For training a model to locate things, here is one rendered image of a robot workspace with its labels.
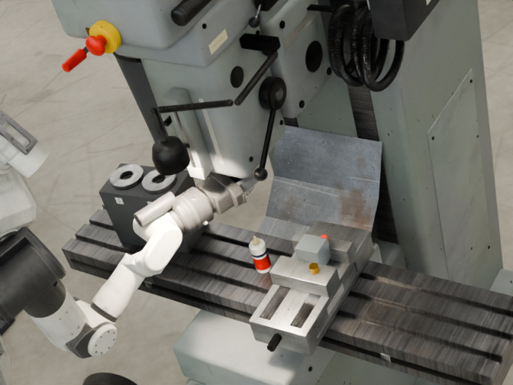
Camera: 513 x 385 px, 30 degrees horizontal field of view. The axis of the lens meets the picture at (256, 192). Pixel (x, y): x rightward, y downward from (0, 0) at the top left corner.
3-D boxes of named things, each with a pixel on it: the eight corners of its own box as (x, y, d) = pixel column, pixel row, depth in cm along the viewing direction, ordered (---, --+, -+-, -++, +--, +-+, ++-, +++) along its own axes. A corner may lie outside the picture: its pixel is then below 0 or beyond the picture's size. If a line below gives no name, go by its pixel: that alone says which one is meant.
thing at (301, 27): (298, 123, 212) (273, 22, 196) (210, 108, 225) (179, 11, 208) (338, 74, 223) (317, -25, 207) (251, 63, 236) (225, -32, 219)
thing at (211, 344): (296, 419, 227) (286, 387, 220) (181, 376, 245) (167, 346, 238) (387, 274, 256) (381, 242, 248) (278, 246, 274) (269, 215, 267)
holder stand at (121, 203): (189, 254, 250) (167, 197, 238) (120, 244, 260) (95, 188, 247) (209, 223, 258) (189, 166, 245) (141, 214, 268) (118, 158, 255)
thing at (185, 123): (204, 179, 204) (177, 100, 191) (189, 176, 206) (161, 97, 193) (214, 168, 206) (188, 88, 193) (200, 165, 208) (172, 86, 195)
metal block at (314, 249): (321, 271, 222) (317, 253, 218) (299, 266, 225) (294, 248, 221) (331, 256, 225) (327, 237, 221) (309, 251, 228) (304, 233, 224)
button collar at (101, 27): (119, 56, 173) (108, 27, 169) (95, 52, 176) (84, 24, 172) (126, 50, 174) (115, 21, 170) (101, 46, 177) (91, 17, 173)
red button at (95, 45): (104, 59, 171) (96, 40, 168) (87, 57, 173) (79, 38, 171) (114, 50, 173) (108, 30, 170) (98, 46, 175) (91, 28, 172)
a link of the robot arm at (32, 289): (28, 335, 186) (0, 303, 175) (3, 308, 191) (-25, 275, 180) (74, 296, 190) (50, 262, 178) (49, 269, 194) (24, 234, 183)
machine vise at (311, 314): (311, 357, 214) (301, 324, 207) (254, 341, 222) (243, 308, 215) (375, 250, 235) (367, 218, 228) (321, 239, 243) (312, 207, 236)
